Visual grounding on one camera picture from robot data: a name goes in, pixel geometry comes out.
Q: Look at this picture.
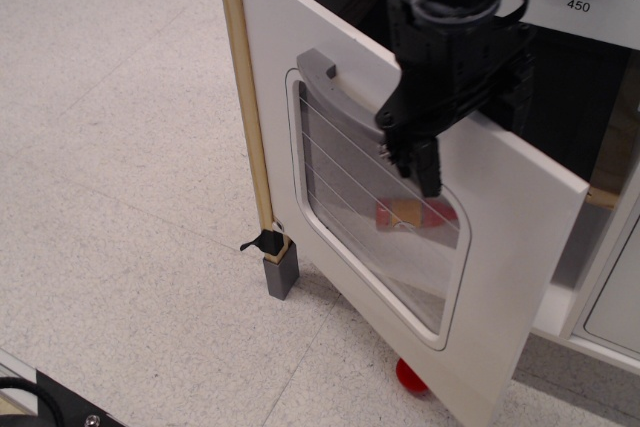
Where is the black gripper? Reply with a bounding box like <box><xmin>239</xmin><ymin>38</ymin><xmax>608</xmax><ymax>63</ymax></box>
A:
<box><xmin>375</xmin><ymin>0</ymin><xmax>535</xmax><ymax>197</ymax></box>

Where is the white toy oven door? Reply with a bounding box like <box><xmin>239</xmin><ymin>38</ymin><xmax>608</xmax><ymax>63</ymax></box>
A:
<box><xmin>243</xmin><ymin>0</ymin><xmax>588</xmax><ymax>426</ymax></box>

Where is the grey oven door handle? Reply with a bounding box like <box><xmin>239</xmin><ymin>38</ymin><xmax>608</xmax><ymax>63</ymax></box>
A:
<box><xmin>296</xmin><ymin>48</ymin><xmax>401</xmax><ymax>173</ymax></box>

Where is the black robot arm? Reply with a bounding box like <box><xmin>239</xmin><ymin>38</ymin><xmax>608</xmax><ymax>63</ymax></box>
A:
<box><xmin>375</xmin><ymin>0</ymin><xmax>535</xmax><ymax>198</ymax></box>

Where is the red toy ketchup bottle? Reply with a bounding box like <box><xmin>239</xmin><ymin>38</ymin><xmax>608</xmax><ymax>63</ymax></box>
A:
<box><xmin>375</xmin><ymin>198</ymin><xmax>458</xmax><ymax>231</ymax></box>

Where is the white toy kitchen body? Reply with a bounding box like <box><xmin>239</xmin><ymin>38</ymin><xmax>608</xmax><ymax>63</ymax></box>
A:
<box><xmin>232</xmin><ymin>0</ymin><xmax>640</xmax><ymax>378</ymax></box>

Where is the white cabinet door right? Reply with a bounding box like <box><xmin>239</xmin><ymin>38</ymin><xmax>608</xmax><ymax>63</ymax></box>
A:
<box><xmin>584</xmin><ymin>224</ymin><xmax>639</xmax><ymax>357</ymax></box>

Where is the black tape strip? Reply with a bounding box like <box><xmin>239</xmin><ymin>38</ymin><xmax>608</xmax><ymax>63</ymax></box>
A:
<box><xmin>240</xmin><ymin>229</ymin><xmax>284</xmax><ymax>256</ymax></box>

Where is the grey leg foot cap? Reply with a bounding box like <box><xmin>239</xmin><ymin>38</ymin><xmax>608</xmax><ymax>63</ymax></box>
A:
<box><xmin>263</xmin><ymin>243</ymin><xmax>300</xmax><ymax>300</ymax></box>

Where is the red toy ball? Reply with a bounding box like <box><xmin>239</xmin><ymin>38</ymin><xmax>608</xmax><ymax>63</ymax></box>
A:
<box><xmin>395</xmin><ymin>358</ymin><xmax>429</xmax><ymax>395</ymax></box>

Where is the light wooden leg post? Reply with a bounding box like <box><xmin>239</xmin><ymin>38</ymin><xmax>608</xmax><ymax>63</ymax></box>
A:
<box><xmin>223</xmin><ymin>0</ymin><xmax>275</xmax><ymax>231</ymax></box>

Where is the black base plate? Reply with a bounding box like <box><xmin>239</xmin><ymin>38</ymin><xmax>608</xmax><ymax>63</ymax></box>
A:
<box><xmin>36</xmin><ymin>371</ymin><xmax>124</xmax><ymax>427</ymax></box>

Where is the black cable at corner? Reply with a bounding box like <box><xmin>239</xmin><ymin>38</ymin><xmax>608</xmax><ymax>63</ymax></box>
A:
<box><xmin>0</xmin><ymin>376</ymin><xmax>64</xmax><ymax>427</ymax></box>

